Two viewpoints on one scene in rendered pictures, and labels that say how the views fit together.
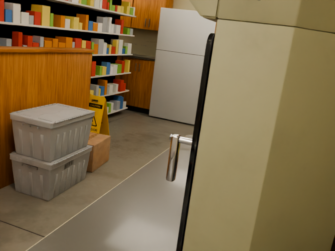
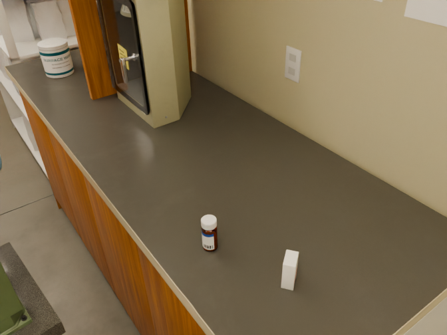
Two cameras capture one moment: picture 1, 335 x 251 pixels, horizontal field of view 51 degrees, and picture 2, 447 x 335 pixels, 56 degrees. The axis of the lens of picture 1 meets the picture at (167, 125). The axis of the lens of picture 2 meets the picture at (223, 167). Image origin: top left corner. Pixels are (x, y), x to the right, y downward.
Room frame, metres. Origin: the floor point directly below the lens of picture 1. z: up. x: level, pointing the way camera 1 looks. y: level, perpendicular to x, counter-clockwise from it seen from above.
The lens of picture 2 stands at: (-0.46, 0.88, 1.72)
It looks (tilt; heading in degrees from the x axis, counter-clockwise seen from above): 36 degrees down; 306
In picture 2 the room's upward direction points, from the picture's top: 2 degrees counter-clockwise
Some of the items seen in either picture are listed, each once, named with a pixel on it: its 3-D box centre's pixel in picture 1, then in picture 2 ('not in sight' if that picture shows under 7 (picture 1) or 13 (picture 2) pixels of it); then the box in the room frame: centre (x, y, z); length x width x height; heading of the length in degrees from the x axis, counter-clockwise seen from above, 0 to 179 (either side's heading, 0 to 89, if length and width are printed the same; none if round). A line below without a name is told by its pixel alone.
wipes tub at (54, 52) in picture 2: not in sight; (56, 57); (1.28, -0.20, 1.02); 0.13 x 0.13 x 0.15
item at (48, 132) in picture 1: (54, 130); not in sight; (2.80, 0.94, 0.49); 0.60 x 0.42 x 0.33; 161
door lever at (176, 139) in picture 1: (181, 158); (128, 68); (0.60, -0.03, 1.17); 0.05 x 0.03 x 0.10; 71
